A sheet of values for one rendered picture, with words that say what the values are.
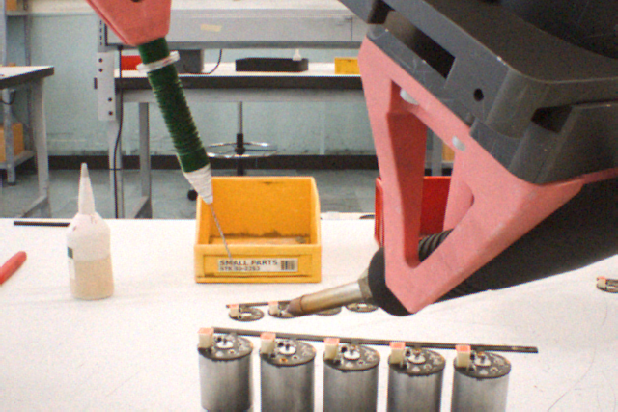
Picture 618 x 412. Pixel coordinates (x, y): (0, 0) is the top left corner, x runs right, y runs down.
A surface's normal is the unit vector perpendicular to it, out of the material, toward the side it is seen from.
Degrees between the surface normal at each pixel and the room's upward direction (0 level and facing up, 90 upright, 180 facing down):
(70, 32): 90
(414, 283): 99
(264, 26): 90
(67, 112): 90
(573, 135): 117
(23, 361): 0
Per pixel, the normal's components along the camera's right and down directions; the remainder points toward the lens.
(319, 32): 0.04, 0.22
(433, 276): -0.84, 0.26
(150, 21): 0.43, 0.35
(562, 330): 0.01, -0.98
